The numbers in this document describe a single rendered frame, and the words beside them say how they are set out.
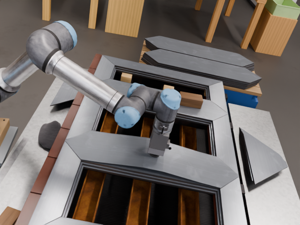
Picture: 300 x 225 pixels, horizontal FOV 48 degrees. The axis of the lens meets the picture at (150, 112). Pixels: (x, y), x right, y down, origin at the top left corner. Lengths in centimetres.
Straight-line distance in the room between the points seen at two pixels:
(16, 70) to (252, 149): 115
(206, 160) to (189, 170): 11
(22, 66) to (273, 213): 120
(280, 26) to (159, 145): 378
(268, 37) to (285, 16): 33
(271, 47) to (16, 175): 408
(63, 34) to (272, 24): 384
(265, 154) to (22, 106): 199
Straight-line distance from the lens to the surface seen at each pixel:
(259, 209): 155
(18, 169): 155
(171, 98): 118
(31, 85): 324
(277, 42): 500
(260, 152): 176
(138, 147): 141
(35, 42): 122
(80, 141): 143
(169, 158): 140
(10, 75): 151
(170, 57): 217
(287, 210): 162
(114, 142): 143
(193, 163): 144
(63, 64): 117
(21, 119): 285
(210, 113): 178
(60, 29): 130
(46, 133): 166
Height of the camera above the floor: 182
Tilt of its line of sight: 36 degrees down
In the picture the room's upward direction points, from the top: 14 degrees clockwise
